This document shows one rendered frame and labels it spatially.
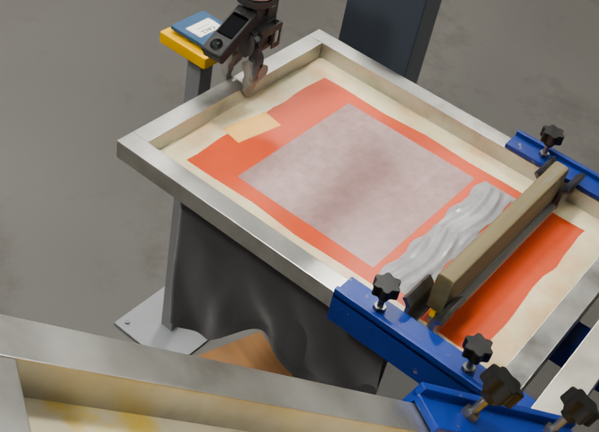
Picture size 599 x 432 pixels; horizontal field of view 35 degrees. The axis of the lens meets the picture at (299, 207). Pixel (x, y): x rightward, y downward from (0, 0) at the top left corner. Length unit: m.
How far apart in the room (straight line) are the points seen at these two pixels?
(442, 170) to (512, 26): 2.60
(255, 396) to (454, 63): 3.27
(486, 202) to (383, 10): 0.63
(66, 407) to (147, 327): 1.96
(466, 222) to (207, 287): 0.51
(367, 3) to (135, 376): 1.61
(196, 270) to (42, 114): 1.62
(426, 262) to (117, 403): 0.96
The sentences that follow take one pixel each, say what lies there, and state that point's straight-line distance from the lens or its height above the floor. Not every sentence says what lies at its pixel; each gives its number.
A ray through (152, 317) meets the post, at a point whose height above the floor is 0.01.
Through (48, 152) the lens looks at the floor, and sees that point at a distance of 3.17.
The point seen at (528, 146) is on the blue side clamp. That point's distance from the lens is 1.86.
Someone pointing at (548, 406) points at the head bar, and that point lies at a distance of 1.36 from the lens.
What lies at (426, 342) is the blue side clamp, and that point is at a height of 1.00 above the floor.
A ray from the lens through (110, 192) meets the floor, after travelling 3.03.
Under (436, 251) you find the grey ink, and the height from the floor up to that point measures 0.96.
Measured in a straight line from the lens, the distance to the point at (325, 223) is 1.62.
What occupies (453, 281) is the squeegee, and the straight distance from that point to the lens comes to 1.44.
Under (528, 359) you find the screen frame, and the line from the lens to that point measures 1.48.
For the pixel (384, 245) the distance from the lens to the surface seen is 1.61.
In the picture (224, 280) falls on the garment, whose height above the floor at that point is 0.75.
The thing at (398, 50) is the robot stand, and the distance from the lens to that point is 2.23.
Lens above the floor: 2.04
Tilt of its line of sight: 42 degrees down
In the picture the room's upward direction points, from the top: 13 degrees clockwise
